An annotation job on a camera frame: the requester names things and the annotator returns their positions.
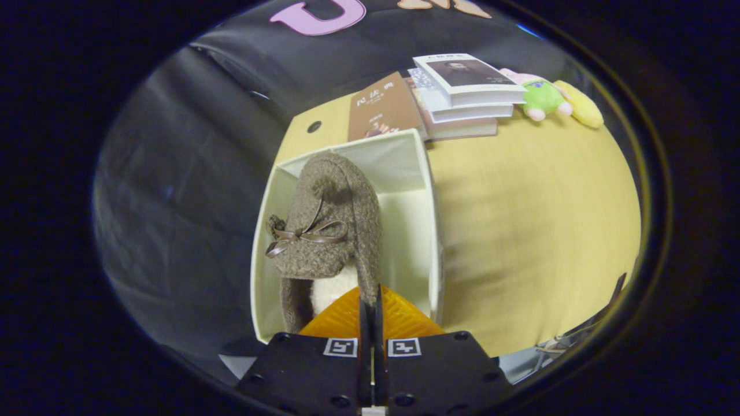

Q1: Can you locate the brown cover book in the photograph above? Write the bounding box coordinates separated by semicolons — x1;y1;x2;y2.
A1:
348;72;426;142

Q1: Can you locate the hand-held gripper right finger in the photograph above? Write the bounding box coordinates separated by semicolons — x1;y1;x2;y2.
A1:
373;285;515;415

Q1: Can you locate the white portrait cover book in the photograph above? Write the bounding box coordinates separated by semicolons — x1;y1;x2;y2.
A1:
413;54;527;108

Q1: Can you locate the white patterned cover book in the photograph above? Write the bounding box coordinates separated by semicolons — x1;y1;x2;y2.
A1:
408;68;515;124

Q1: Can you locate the foldable fabric storage box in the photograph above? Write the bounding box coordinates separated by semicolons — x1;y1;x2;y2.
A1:
250;128;445;344

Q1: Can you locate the brown fuzzy slipper shoe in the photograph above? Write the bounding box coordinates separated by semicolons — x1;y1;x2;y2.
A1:
265;151;382;335

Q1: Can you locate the pale pink thick book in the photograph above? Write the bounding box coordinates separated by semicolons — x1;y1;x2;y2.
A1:
405;78;499;141

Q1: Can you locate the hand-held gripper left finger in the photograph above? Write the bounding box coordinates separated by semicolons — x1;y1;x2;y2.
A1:
234;285;372;415

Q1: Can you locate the green and pink plush toy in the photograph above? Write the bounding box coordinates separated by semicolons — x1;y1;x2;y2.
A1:
500;68;573;122

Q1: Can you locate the yellow plush toy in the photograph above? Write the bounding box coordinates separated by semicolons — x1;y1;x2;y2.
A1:
554;80;604;129

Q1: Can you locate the black backdrop cloth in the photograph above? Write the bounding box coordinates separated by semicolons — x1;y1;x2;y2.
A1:
92;0;573;370

